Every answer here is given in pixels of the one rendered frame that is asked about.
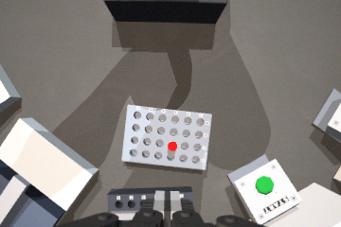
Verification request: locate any white tube rack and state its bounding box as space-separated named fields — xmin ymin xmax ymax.
xmin=122 ymin=105 xmax=212 ymax=170

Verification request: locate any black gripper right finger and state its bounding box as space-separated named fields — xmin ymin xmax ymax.
xmin=167 ymin=191 xmax=267 ymax=227

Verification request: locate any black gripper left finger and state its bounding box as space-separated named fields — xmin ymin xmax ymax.
xmin=55 ymin=190 xmax=168 ymax=227

